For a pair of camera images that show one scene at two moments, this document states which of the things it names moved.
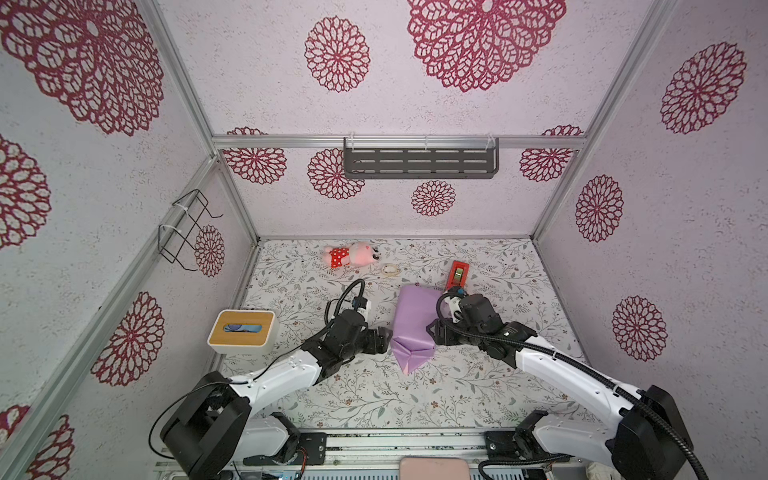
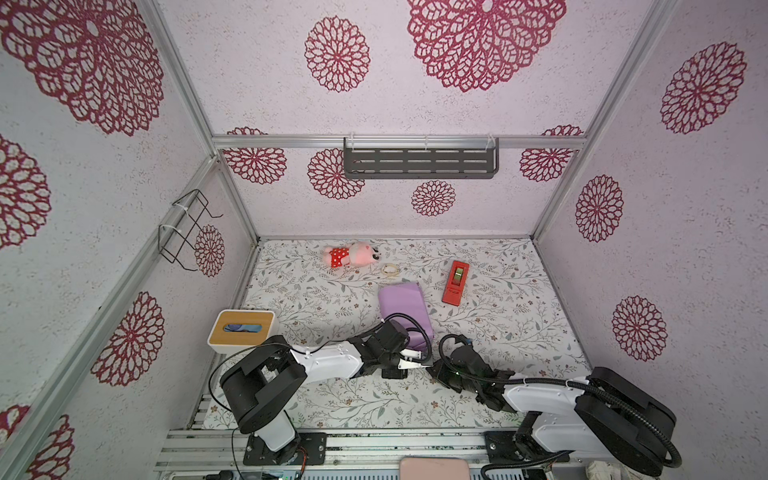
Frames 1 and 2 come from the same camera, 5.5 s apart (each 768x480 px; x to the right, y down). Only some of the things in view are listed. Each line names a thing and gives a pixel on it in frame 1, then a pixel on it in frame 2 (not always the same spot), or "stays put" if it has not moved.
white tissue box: x=243 y=331 stays put
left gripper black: x=382 y=341 -> x=395 y=373
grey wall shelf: x=421 y=157 stays put
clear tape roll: x=391 y=274 stays put
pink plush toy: x=358 y=254 stays put
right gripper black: x=442 y=328 -> x=440 y=365
